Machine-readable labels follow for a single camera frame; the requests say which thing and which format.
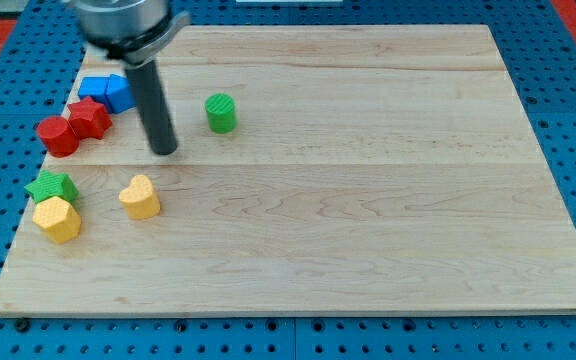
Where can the yellow heart block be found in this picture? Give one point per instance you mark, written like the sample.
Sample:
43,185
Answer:
139,199

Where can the green star block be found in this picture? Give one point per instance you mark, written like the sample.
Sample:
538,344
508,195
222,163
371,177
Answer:
48,185

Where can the blue cube block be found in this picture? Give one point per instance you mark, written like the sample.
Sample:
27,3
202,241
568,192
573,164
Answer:
95,87

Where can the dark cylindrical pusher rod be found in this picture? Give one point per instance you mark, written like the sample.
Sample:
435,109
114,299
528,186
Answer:
147,91

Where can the yellow pentagon block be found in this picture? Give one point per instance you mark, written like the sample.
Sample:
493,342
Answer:
57,219

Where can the blue pentagon block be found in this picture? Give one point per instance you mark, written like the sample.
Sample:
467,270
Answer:
118,94

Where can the red cylinder block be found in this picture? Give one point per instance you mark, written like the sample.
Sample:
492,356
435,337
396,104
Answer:
57,136

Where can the green cylinder block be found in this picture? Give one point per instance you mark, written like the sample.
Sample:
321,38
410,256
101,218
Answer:
220,109

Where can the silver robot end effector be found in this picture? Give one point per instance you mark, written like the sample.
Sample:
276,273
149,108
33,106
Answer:
130,31

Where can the wooden board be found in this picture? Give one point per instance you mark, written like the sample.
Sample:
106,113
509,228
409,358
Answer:
375,171

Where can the red star block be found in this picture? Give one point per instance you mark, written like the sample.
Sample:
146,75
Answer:
89,119

